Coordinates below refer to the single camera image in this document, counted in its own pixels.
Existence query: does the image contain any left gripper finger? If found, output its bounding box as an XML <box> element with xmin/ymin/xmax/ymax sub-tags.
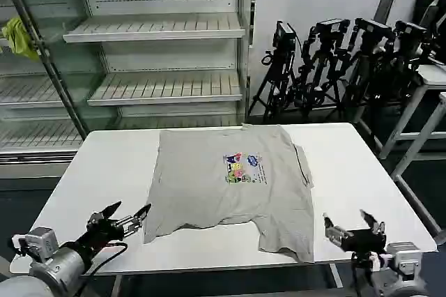
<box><xmin>88</xmin><ymin>200</ymin><xmax>123</xmax><ymax>226</ymax></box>
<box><xmin>119</xmin><ymin>203</ymin><xmax>153</xmax><ymax>238</ymax></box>

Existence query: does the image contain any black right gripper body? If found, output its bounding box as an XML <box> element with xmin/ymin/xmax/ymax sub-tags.
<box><xmin>341</xmin><ymin>227</ymin><xmax>387</xmax><ymax>254</ymax></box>

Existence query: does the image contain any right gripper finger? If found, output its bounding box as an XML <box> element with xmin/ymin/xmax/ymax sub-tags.
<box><xmin>322</xmin><ymin>211</ymin><xmax>346</xmax><ymax>246</ymax></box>
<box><xmin>359</xmin><ymin>208</ymin><xmax>387</xmax><ymax>235</ymax></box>

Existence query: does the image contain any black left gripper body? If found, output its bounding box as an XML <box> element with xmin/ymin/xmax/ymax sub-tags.
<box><xmin>74</xmin><ymin>218</ymin><xmax>126</xmax><ymax>259</ymax></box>

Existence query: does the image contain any grey printed t-shirt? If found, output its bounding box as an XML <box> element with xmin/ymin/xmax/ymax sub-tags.
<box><xmin>143</xmin><ymin>123</ymin><xmax>316</xmax><ymax>264</ymax></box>

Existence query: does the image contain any grey table leg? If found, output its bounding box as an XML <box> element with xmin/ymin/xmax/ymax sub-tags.
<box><xmin>329</xmin><ymin>264</ymin><xmax>344</xmax><ymax>289</ymax></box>
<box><xmin>110</xmin><ymin>274</ymin><xmax>123</xmax><ymax>297</ymax></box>

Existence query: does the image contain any glass-sided display cabinet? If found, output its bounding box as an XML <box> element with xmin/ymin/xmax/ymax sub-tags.
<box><xmin>0</xmin><ymin>0</ymin><xmax>121</xmax><ymax>180</ymax></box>

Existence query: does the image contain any grey metal diagonal pole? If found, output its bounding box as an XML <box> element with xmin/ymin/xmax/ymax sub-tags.
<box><xmin>2</xmin><ymin>0</ymin><xmax>89</xmax><ymax>139</ymax></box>

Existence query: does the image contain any white empty shelf unit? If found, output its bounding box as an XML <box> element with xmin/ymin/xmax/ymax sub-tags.
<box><xmin>62</xmin><ymin>0</ymin><xmax>252</xmax><ymax>128</ymax></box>

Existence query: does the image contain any yellow-green cloth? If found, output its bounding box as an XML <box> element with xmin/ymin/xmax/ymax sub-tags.
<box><xmin>1</xmin><ymin>16</ymin><xmax>40</xmax><ymax>63</ymax></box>

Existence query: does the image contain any black monitor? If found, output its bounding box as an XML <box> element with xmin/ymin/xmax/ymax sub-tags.
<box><xmin>413</xmin><ymin>0</ymin><xmax>446</xmax><ymax>65</ymax></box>

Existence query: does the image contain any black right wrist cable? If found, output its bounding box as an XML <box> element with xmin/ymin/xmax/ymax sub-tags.
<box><xmin>349</xmin><ymin>251</ymin><xmax>376</xmax><ymax>297</ymax></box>

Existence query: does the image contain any grey metal frame table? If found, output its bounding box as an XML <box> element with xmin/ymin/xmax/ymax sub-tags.
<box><xmin>389</xmin><ymin>91</ymin><xmax>446</xmax><ymax>245</ymax></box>
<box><xmin>357</xmin><ymin>63</ymin><xmax>446</xmax><ymax>160</ymax></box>

